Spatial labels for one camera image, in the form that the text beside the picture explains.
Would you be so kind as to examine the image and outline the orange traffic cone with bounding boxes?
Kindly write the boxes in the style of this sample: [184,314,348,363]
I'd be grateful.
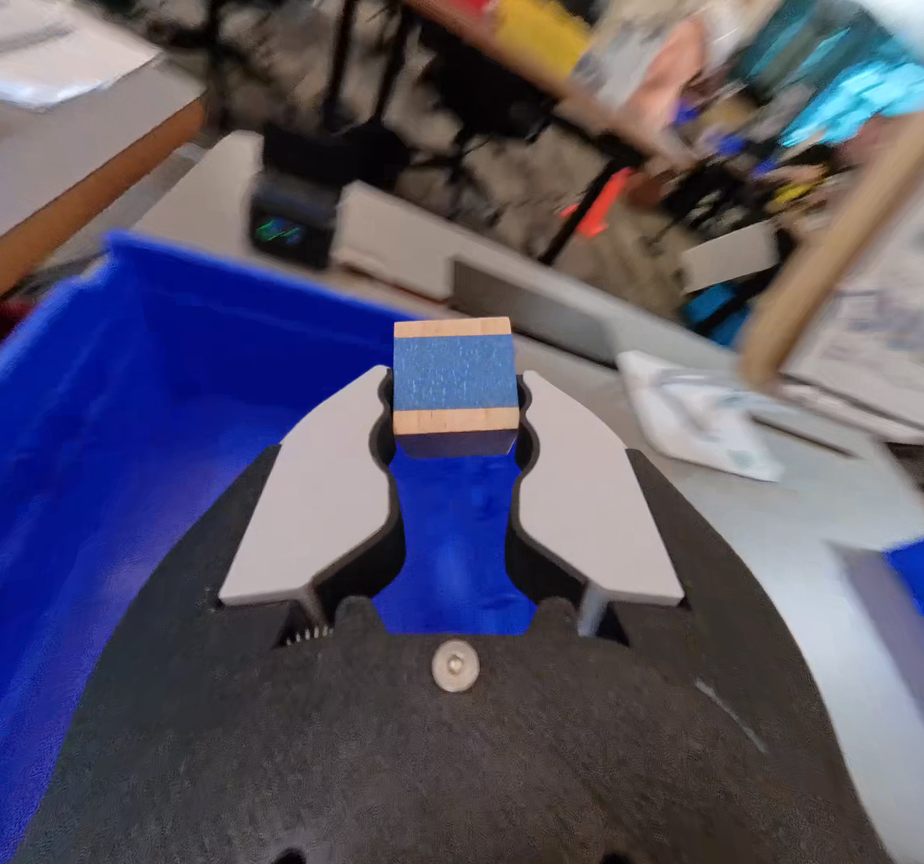
[559,167,636,240]

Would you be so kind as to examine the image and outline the white metal document stand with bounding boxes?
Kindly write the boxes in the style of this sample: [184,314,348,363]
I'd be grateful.
[617,350,788,482]

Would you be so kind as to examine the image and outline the wooden-top desk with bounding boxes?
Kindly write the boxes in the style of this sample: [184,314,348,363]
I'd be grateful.
[289,0,687,266]

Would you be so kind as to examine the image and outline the wood-edged side desk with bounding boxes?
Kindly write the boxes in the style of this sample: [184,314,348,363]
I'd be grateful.
[0,0,210,295]

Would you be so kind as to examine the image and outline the grey desk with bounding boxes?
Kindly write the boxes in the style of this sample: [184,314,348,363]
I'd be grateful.
[43,129,924,864]

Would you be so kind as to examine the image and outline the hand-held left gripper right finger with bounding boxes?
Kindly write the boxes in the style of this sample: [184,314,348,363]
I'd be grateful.
[505,370,685,637]

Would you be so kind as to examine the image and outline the yellow plastic bin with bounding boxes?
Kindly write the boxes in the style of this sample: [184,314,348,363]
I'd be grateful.
[498,0,593,78]

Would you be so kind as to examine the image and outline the blue plastic bin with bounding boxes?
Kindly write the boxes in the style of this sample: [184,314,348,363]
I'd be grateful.
[884,539,924,612]
[0,229,539,851]

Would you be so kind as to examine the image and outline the white paper sheets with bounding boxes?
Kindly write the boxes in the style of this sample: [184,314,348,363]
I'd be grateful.
[0,0,160,110]

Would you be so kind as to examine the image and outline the blue bag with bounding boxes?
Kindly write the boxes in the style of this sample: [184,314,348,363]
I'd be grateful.
[682,279,752,345]

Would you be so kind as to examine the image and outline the laminated instruction board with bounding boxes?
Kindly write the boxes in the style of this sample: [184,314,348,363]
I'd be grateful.
[740,113,924,446]

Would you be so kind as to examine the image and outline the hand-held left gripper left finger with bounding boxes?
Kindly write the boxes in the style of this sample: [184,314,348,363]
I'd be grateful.
[218,366,407,627]

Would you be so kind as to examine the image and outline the white sign board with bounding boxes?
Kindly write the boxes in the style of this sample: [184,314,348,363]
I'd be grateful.
[679,225,781,295]

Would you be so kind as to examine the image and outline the black desktop device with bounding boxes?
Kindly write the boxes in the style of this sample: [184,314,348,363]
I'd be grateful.
[249,120,340,269]

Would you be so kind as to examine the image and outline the blue-taped wooden cube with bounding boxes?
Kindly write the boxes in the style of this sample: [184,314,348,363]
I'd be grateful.
[392,317,521,459]

